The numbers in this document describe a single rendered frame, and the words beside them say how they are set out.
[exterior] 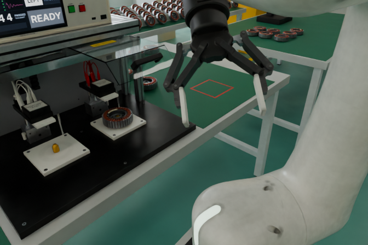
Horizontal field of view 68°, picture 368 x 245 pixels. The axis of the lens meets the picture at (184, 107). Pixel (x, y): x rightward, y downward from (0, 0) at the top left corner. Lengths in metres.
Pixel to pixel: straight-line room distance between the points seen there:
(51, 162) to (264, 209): 0.68
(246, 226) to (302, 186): 0.12
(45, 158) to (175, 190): 1.07
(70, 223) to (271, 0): 0.71
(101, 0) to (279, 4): 0.91
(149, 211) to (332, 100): 1.48
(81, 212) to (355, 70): 0.69
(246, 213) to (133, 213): 1.37
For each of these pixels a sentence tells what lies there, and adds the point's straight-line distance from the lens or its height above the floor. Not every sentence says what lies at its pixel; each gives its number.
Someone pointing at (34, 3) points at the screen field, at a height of 1.21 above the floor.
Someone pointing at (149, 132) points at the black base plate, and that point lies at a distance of 1.02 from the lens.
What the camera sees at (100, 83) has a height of 0.92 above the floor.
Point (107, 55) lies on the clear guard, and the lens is 0.90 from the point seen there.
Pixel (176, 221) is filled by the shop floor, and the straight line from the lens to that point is 1.71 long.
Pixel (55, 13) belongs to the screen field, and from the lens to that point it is 1.01.
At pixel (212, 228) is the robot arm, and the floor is 1.00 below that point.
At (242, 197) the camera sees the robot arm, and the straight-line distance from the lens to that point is 0.45.
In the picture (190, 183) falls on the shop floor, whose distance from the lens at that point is 1.91.
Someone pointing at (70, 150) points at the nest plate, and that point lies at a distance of 0.97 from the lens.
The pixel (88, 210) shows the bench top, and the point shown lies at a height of 0.75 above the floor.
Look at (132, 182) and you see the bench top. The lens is 0.86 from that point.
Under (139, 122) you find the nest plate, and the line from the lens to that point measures 1.06.
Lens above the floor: 1.34
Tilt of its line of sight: 29 degrees down
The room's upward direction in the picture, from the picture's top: straight up
